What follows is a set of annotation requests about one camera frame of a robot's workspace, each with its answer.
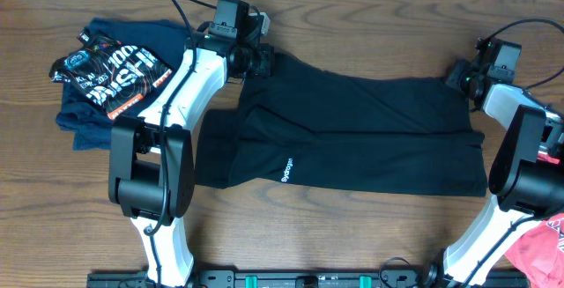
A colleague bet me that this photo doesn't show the black t-shirt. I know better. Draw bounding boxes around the black t-shirt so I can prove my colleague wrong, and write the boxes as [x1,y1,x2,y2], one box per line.
[195,53,487,197]

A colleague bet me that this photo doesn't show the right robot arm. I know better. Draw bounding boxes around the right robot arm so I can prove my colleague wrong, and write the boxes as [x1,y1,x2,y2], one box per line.
[418,59,563,287]

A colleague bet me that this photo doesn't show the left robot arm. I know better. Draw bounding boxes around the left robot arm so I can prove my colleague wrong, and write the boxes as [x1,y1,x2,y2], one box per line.
[108,33,274,287]

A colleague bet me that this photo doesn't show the black orange printed jersey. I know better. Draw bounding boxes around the black orange printed jersey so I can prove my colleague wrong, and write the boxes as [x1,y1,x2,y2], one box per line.
[49,29,173,120]

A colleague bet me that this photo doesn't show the folded navy blue shirt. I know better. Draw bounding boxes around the folded navy blue shirt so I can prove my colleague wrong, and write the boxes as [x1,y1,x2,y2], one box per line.
[56,18,188,151]

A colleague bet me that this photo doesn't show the red printed t-shirt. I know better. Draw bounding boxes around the red printed t-shirt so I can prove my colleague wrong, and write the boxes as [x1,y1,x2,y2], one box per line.
[504,151,564,288]

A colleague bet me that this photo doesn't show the left black cable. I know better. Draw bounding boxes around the left black cable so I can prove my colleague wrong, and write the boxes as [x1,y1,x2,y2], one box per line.
[143,0,219,288]

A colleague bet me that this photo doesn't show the black cable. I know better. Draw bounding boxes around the black cable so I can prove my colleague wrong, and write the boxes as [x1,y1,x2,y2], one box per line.
[143,0,219,288]
[457,18,564,288]

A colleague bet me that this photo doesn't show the right black cable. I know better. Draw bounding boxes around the right black cable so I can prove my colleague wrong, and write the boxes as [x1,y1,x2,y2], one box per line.
[457,18,564,288]

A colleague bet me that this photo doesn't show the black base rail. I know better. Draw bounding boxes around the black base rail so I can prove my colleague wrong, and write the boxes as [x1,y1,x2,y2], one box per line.
[85,265,531,288]

